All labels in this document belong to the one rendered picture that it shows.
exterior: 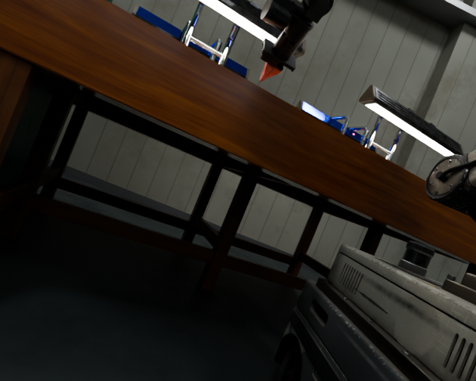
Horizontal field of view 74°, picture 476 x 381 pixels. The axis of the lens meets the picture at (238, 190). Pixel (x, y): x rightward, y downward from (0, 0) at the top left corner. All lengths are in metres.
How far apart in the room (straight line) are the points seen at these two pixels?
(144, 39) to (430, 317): 0.77
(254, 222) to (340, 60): 1.86
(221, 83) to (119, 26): 0.25
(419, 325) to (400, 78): 3.40
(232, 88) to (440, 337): 0.65
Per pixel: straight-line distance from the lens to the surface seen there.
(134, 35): 0.80
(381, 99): 1.48
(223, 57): 1.35
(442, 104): 3.87
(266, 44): 0.93
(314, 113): 1.96
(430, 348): 0.61
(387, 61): 3.86
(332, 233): 3.49
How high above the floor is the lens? 0.51
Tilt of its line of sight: 1 degrees down
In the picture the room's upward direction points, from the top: 22 degrees clockwise
